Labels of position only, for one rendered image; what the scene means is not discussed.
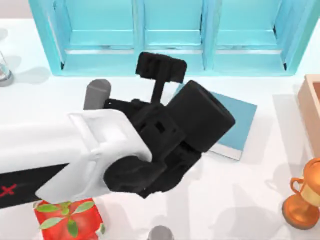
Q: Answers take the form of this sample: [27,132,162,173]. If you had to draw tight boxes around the light blue rack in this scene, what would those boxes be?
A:
[27,0,320,77]

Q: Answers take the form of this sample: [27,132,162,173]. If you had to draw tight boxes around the blue book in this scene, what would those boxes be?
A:
[171,83,258,161]

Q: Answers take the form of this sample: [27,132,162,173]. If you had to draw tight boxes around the salmon-coloured shallow box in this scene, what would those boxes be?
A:
[297,73,320,158]

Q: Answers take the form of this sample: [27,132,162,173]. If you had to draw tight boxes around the clear glass with grey base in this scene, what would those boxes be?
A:
[0,49,14,88]

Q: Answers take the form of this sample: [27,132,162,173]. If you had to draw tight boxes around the red box with green leaves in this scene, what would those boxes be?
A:
[32,197,107,240]

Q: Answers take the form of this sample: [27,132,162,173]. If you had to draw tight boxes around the copper trophy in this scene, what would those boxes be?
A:
[281,157,320,230]

